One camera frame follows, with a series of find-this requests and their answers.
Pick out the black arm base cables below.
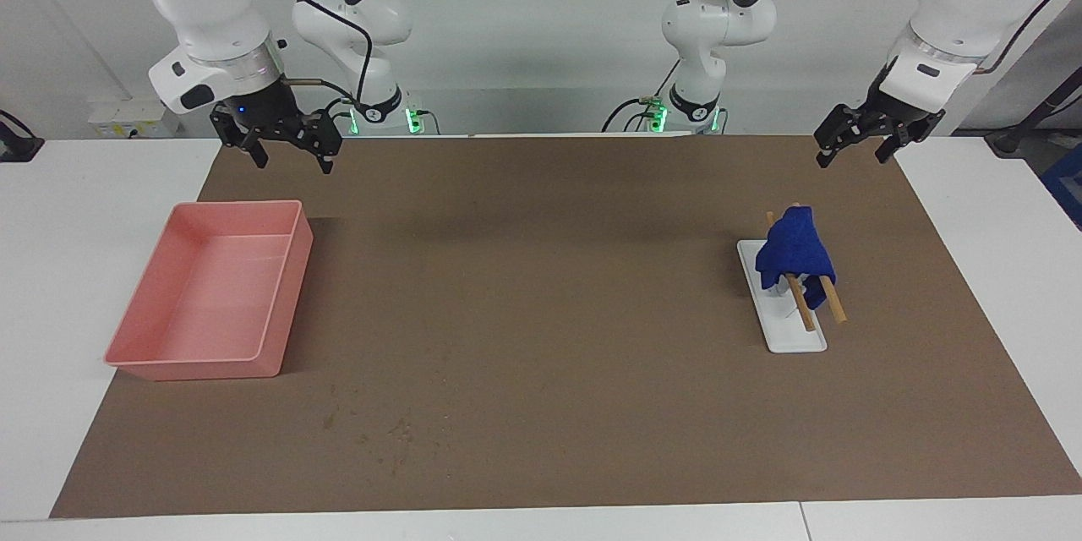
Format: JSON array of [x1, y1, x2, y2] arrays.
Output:
[[602, 59, 681, 134]]

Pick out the blue towel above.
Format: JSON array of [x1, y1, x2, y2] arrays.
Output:
[[755, 205, 838, 311]]

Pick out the black stand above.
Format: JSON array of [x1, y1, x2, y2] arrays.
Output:
[[985, 68, 1082, 157]]

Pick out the brown table mat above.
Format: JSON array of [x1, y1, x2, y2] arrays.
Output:
[[49, 135, 1082, 519]]

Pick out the wooden rack rod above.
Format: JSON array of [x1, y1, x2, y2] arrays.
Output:
[[766, 211, 817, 332], [793, 203, 848, 324]]

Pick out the pink plastic bin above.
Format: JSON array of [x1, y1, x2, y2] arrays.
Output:
[[104, 200, 314, 381]]

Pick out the blue box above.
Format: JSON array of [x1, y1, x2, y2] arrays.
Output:
[[1041, 144, 1082, 231]]

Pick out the black table clamp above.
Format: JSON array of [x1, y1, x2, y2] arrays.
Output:
[[0, 110, 45, 163]]

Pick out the white wall socket strip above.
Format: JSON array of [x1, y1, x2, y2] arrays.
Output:
[[88, 99, 180, 139]]

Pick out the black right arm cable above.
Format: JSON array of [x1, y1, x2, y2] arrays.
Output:
[[235, 0, 374, 115]]

